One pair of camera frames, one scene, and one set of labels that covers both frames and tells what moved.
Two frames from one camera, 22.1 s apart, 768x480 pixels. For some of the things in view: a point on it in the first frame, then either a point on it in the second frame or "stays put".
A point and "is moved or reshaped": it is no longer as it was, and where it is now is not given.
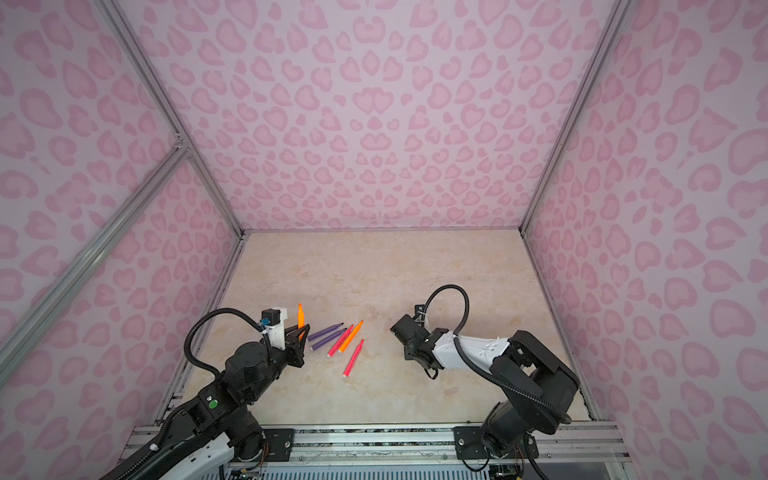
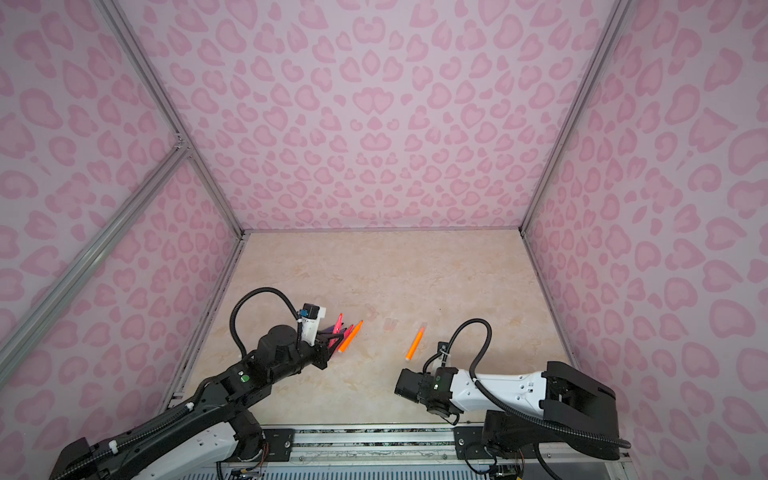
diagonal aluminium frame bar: [15, 353] stays put
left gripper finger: [291, 336] to [328, 335]
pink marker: [353, 359] to [348, 331]
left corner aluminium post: [169, 109] stays put
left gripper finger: [306, 328] to [341, 337]
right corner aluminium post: [618, 15] stays put
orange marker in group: [351, 337] stays put
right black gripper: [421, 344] to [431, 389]
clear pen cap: [372, 312] stays put
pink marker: [340, 340] is moved or reshaped
